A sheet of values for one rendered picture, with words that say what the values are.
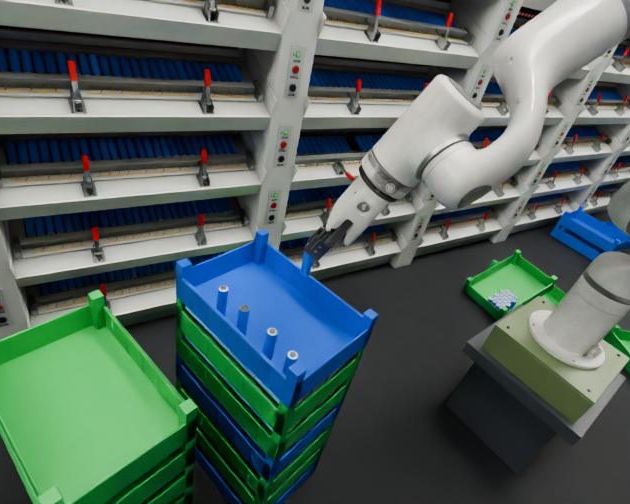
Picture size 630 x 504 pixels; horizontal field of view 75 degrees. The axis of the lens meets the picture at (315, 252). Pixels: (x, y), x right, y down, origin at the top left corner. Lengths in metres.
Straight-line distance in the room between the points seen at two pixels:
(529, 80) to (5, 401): 0.85
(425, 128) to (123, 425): 0.61
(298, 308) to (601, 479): 1.08
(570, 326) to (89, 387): 1.03
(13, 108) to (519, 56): 0.86
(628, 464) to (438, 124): 1.32
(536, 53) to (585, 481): 1.21
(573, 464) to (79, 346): 1.33
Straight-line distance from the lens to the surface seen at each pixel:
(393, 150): 0.58
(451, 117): 0.56
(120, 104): 1.02
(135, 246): 1.21
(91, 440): 0.73
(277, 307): 0.78
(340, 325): 0.78
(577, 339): 1.19
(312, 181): 1.27
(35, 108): 1.00
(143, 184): 1.10
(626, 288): 1.11
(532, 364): 1.16
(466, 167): 0.54
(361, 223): 0.61
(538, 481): 1.43
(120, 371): 0.79
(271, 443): 0.76
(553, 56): 0.62
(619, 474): 1.62
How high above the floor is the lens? 1.03
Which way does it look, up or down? 36 degrees down
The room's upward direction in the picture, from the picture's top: 14 degrees clockwise
